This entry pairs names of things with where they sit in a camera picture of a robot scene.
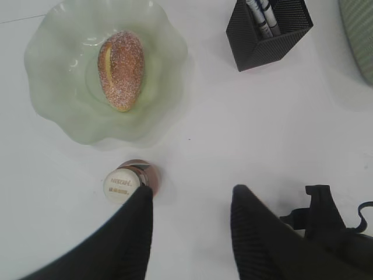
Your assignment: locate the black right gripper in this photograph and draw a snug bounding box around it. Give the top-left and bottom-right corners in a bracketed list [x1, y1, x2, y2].
[280, 185, 372, 254]

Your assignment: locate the grey-green woven plastic basket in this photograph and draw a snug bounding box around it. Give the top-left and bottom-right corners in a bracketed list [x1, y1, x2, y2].
[339, 0, 372, 85]

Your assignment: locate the brown coffee bottle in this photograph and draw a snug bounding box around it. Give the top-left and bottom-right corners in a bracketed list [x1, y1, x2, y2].
[103, 159, 161, 204]

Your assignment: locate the pale green wavy plate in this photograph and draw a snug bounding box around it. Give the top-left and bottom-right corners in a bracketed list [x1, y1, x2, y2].
[24, 1, 188, 145]

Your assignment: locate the grey pen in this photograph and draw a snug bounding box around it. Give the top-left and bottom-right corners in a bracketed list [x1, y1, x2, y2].
[246, 0, 273, 39]

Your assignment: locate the black mesh pen holder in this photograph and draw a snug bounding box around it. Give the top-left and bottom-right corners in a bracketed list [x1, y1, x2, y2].
[226, 0, 314, 72]

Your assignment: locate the sugared bread roll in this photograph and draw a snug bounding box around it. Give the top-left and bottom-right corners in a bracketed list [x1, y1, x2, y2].
[97, 30, 145, 112]

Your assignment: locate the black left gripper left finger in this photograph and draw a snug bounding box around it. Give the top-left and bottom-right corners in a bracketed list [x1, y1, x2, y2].
[26, 186, 153, 279]

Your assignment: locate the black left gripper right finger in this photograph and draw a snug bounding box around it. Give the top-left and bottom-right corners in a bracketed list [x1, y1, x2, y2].
[230, 185, 372, 279]

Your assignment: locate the blue-grey pen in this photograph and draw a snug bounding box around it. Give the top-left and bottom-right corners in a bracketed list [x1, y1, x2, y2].
[258, 0, 281, 37]

